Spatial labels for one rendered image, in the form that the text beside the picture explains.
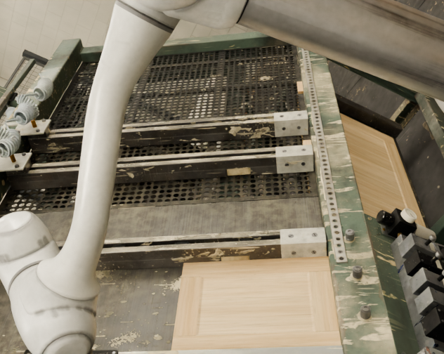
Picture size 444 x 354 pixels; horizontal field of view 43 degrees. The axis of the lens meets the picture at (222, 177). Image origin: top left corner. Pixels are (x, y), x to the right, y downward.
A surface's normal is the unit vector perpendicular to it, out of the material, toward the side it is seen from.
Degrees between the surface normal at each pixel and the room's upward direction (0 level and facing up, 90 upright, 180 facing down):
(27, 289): 28
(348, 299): 57
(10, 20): 90
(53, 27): 90
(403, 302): 90
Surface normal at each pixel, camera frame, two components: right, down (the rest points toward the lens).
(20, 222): 0.03, -0.81
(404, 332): 0.44, -0.71
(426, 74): -0.12, 0.72
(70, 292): 0.52, -0.44
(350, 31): -0.01, 0.50
